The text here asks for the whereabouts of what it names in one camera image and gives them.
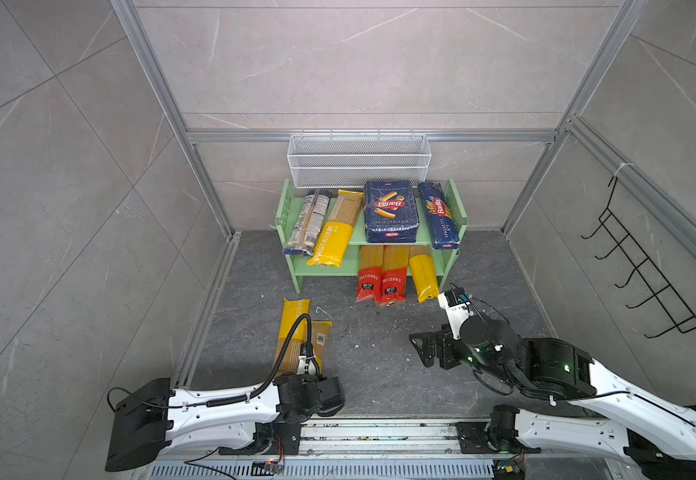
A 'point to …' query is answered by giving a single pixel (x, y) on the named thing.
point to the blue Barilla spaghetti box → (442, 222)
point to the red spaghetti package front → (393, 284)
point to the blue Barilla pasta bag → (390, 212)
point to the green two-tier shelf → (395, 254)
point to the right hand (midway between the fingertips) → (429, 335)
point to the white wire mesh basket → (348, 161)
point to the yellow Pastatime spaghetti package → (334, 237)
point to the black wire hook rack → (683, 318)
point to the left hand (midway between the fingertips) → (324, 380)
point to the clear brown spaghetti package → (309, 223)
